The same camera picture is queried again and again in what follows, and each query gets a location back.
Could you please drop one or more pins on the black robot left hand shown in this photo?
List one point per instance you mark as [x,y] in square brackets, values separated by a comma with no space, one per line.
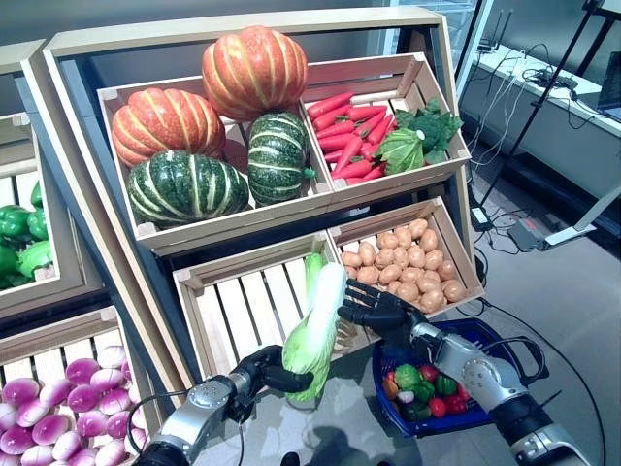
[262,369]

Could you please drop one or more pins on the long napa cabbage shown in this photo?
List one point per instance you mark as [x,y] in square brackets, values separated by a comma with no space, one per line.
[313,269]
[315,330]

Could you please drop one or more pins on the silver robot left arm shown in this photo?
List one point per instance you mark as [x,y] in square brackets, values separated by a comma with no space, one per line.
[194,412]

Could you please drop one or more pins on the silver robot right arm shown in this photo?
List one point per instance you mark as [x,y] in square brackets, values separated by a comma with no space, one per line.
[485,374]

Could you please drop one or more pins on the blue plastic shopping basket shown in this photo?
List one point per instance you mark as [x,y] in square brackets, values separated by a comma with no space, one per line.
[436,427]

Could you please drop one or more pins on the slatted-bottom wooden crate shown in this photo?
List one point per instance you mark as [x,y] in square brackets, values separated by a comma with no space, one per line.
[233,310]

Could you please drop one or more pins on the small orange fruit toy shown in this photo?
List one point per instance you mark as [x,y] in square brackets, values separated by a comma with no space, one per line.
[391,388]

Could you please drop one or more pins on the tan potato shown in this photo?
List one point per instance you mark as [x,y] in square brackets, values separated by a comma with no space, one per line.
[429,240]
[351,259]
[418,228]
[408,291]
[454,290]
[403,238]
[434,301]
[367,253]
[387,241]

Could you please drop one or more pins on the small green cabbage toy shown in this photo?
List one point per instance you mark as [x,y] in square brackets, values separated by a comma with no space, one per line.
[407,376]

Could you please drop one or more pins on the small white garlic toy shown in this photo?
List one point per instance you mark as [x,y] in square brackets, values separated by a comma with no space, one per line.
[405,397]

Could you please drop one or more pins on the wide wooden pumpkin crate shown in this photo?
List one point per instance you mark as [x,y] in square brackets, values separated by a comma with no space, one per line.
[218,228]

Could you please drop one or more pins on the purple white turnip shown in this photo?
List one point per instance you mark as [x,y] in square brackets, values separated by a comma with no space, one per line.
[83,398]
[92,423]
[118,424]
[82,371]
[111,357]
[107,380]
[114,402]
[55,392]

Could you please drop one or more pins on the dark green cucumber toy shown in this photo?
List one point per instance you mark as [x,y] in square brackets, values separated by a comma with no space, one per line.
[415,411]

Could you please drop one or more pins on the small red tomato toy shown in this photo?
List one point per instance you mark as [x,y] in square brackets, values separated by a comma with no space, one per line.
[429,374]
[437,408]

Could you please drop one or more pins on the dark green bell pepper toy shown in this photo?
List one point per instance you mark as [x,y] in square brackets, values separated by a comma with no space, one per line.
[446,385]

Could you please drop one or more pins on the wide green striped pumpkin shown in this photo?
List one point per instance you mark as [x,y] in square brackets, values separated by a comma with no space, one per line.
[189,189]

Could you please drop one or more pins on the green pumpkin with stem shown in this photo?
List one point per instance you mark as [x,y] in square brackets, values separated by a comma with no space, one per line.
[276,160]

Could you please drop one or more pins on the red carrot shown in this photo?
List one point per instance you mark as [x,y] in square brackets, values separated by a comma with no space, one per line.
[369,124]
[367,112]
[348,153]
[332,117]
[338,142]
[330,105]
[380,128]
[336,129]
[353,170]

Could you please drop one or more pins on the wooden potato crate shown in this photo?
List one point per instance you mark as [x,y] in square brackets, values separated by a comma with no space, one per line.
[461,242]

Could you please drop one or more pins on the wooden carrot crate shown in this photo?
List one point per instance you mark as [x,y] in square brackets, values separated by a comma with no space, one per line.
[412,177]

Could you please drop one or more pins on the light green leafy vegetable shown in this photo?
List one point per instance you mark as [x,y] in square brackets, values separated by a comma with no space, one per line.
[34,257]

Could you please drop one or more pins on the light green leafy cabbage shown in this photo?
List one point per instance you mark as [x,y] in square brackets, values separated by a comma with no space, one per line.
[400,153]

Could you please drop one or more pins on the flat orange striped pumpkin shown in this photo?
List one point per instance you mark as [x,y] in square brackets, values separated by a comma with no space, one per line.
[165,126]

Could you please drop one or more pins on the black power adapter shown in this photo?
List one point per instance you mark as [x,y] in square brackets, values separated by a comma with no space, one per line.
[481,219]

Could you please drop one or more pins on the dark green broccoli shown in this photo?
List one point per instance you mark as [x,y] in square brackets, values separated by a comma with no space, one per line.
[432,128]

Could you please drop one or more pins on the grey power box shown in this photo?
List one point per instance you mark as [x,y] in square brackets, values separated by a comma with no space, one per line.
[526,237]

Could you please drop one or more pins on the large round orange pumpkin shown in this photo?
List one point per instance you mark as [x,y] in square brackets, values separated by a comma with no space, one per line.
[254,73]

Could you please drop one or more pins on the black tripod stand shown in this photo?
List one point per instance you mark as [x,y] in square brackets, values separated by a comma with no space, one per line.
[514,148]

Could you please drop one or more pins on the black router with antennas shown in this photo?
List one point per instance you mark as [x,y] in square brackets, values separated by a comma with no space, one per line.
[492,47]

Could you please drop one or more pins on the white desk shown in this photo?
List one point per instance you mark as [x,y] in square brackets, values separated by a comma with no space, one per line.
[582,126]

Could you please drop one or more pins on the black hub on desk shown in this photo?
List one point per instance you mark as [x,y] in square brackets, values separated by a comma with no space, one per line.
[553,80]

